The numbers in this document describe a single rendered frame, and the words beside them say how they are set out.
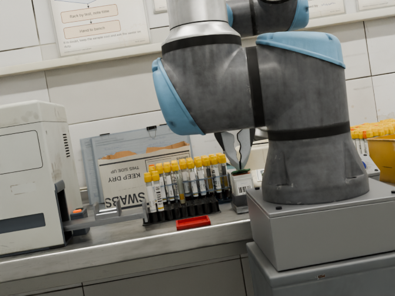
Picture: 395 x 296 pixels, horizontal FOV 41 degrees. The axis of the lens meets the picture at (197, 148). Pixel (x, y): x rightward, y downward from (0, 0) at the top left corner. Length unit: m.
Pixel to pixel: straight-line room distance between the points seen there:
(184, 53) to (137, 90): 0.99
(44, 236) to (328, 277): 0.61
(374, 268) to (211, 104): 0.30
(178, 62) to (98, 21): 1.02
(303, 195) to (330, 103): 0.13
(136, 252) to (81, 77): 0.81
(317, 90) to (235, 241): 0.44
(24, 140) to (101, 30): 0.72
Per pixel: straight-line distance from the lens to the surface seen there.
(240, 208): 1.12
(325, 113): 0.72
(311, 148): 0.72
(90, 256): 1.06
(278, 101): 0.71
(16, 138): 1.10
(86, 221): 1.11
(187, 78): 0.72
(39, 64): 1.72
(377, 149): 1.28
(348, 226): 0.71
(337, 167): 0.72
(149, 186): 1.16
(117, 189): 1.37
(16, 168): 1.10
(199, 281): 1.78
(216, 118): 0.72
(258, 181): 1.33
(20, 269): 1.09
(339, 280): 0.71
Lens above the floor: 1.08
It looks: 3 degrees down
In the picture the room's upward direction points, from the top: 9 degrees counter-clockwise
